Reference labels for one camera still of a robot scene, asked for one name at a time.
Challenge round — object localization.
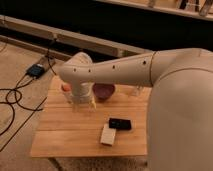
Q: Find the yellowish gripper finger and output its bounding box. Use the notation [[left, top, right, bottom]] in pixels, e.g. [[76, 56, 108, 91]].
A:
[[72, 103, 79, 112], [90, 99, 97, 110]]

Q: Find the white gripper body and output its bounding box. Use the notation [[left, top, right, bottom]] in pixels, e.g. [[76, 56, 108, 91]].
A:
[[71, 83, 92, 104]]

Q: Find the dark red ceramic bowl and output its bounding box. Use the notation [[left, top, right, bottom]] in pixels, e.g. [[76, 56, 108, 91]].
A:
[[92, 84, 115, 101]]

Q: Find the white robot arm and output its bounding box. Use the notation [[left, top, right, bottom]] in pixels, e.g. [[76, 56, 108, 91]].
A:
[[59, 48, 213, 171]]

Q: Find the white paper cup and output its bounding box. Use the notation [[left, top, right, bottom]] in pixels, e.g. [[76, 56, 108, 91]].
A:
[[62, 90, 72, 103]]

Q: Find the wooden table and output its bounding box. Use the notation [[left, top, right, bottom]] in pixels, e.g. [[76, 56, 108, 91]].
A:
[[30, 77, 150, 157]]

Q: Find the white rectangular box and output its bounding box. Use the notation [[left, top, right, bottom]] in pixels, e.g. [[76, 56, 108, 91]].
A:
[[100, 124, 116, 145]]

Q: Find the black rectangular phone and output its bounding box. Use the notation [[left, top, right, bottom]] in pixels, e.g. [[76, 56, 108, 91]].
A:
[[109, 118, 131, 130]]

